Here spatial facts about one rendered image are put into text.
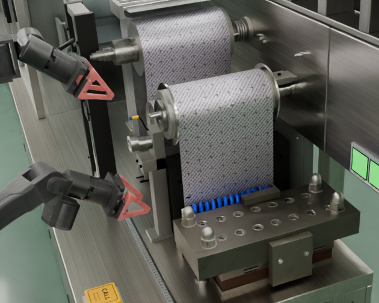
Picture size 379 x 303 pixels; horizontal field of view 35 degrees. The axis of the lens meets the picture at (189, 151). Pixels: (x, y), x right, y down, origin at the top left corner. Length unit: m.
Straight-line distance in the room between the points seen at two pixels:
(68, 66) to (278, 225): 0.57
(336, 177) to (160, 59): 0.63
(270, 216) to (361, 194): 2.10
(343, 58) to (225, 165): 0.38
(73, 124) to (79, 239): 0.75
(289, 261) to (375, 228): 1.86
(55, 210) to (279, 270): 0.51
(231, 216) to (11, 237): 2.10
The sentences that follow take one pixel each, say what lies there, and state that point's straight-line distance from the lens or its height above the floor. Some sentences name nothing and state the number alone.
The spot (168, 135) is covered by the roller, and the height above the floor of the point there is 1.21.
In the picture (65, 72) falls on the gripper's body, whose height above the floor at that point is 1.41.
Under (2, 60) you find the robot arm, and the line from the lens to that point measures 1.23.
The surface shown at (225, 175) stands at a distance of 1.44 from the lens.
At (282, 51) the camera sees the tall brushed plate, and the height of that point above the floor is 1.33.
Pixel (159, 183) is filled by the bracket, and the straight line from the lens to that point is 1.48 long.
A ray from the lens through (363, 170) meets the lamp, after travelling 1.29.
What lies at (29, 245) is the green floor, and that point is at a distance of 3.25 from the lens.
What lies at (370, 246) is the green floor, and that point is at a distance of 3.07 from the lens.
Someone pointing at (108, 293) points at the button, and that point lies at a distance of 1.39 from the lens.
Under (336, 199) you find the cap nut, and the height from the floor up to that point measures 1.06.
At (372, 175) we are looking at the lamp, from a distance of 1.27.
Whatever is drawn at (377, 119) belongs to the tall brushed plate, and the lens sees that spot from 1.23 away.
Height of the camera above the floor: 1.81
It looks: 27 degrees down
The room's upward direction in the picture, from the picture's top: 4 degrees counter-clockwise
